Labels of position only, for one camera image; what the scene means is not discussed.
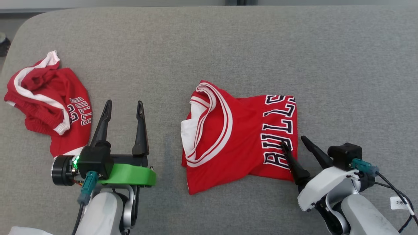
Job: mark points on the red white Bulls jersey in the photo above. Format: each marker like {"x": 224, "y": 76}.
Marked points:
{"x": 241, "y": 140}

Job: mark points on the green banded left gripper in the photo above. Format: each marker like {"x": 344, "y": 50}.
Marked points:
{"x": 130, "y": 175}

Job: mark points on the red white Bulls shorts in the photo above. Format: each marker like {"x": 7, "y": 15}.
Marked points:
{"x": 42, "y": 107}

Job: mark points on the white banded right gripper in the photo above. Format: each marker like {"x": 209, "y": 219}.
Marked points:
{"x": 326, "y": 184}

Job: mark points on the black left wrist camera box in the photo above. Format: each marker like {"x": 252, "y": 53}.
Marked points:
{"x": 94, "y": 161}

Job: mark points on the dark round object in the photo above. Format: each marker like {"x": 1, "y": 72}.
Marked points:
{"x": 4, "y": 44}

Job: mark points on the grey fabric sofa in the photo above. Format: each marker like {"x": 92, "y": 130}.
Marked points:
{"x": 228, "y": 39}

